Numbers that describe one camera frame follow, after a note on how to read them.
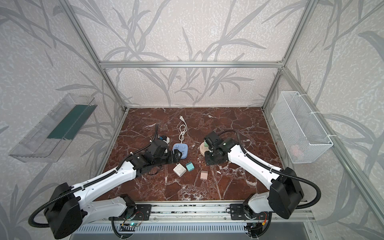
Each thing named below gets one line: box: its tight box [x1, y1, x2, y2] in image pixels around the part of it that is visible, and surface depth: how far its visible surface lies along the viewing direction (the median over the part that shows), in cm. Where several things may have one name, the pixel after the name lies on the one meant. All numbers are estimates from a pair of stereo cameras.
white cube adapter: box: [173, 163, 187, 178], surface depth 88 cm
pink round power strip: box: [199, 142, 210, 157], surface depth 96 cm
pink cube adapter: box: [200, 170, 209, 180], surface depth 86 cm
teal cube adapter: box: [185, 161, 195, 172], surface depth 89 cm
